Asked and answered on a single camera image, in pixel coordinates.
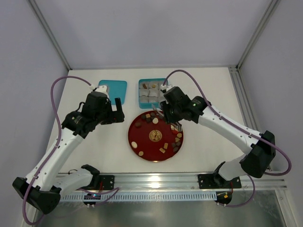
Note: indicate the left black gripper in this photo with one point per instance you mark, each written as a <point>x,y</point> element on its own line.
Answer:
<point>114,116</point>

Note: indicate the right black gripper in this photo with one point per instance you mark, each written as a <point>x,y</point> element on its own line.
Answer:
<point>169,116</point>

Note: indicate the metal tongs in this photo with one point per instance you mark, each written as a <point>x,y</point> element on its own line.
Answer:
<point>176,125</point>

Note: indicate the caramel cup chocolate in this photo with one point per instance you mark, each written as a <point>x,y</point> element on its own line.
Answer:
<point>138,124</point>

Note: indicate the white heart chocolate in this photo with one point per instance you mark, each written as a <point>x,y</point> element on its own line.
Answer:
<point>155,121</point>

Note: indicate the teal tin lid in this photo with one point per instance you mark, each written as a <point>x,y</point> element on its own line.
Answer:
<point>116,89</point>

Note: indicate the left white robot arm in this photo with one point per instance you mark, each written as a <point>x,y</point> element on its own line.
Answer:
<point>39,188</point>

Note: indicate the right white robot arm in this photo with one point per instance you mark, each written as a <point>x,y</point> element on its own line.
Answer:
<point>255,146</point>

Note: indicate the white round swirl chocolate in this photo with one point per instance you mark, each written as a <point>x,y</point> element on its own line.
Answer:
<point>134,144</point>

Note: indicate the teal tin box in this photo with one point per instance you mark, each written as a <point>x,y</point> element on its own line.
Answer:
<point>150,95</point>

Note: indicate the red round tray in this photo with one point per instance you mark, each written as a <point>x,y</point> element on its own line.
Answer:
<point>159,142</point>

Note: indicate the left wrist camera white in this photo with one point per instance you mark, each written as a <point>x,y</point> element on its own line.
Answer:
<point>103,89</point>

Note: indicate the left black mount plate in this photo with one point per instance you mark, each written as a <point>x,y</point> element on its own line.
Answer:
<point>106,182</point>

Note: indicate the black mount plate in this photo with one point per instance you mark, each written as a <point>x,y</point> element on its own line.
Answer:
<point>106,182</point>
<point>206,180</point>

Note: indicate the aluminium rail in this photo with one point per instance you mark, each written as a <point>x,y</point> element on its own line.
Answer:
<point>187,180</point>

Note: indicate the right black mount plate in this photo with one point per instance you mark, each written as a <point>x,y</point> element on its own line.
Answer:
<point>206,180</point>

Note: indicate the slotted cable duct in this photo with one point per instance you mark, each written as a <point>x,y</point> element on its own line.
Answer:
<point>141,197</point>

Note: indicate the left frame post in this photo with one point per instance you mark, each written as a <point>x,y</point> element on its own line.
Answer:
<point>42,21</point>

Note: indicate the frame post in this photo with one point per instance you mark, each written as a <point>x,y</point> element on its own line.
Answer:
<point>42,21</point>
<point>267,15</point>

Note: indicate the right frame post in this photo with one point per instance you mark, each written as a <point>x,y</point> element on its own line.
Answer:
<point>267,15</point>

